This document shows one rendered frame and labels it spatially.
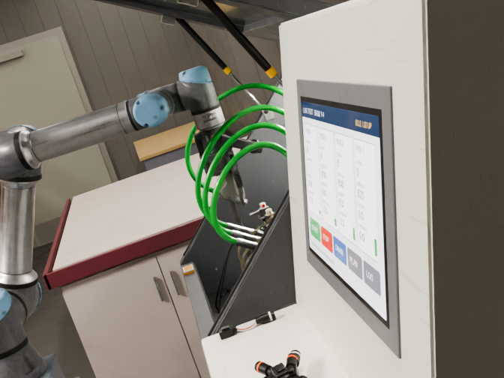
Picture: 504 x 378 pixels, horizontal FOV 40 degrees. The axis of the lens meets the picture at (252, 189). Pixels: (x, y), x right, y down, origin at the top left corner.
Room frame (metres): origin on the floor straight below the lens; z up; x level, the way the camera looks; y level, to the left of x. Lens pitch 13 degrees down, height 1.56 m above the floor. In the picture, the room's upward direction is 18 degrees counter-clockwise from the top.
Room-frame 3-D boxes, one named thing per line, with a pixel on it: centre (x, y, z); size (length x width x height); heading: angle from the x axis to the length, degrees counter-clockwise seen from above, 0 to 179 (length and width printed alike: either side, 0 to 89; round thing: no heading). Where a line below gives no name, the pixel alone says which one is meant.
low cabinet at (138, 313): (3.99, 0.00, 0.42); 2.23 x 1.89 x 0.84; 98
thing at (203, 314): (1.74, 0.22, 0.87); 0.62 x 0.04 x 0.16; 7
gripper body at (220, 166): (1.76, 0.06, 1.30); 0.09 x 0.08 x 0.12; 97
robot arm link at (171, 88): (1.75, 0.15, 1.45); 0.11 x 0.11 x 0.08; 84
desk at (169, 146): (6.85, 0.58, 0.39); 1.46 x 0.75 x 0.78; 8
